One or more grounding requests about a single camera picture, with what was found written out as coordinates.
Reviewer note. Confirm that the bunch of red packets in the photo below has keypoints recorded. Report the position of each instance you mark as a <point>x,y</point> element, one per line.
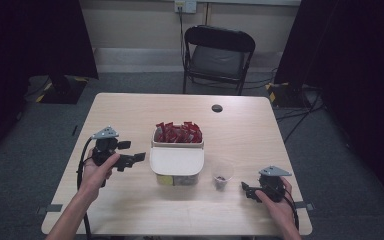
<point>180,133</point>

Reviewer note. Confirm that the clear plastic cup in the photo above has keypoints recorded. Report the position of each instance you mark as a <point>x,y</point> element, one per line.
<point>222,173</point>

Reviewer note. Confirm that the person's left hand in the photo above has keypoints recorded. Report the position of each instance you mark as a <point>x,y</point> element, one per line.
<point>95,178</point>

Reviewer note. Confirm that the white plastic storage box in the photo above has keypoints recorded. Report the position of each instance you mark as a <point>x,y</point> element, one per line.
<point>176,161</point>

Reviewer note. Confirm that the black curtain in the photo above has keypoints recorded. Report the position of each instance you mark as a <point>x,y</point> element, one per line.
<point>20,50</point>
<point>356,83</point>

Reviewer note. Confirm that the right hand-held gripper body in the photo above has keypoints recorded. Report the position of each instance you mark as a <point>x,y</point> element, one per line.
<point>273,185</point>

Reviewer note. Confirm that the white wall socket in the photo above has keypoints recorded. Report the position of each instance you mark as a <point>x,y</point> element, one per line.
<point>185,5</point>

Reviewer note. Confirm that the grey table edge bracket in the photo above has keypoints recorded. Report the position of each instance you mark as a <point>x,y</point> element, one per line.
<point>305,205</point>
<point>50,208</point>

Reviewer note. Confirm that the black folding chair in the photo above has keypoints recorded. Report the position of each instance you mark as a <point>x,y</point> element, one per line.
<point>218,50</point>

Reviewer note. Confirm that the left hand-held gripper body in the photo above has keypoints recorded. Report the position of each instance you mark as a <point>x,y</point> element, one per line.
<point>104,146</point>

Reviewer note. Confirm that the black striped stand base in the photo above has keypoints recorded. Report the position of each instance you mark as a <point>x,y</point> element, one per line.
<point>65,91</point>
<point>286,95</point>

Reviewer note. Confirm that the person's right hand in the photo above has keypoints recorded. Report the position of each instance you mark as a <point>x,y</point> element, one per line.
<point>280,210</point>

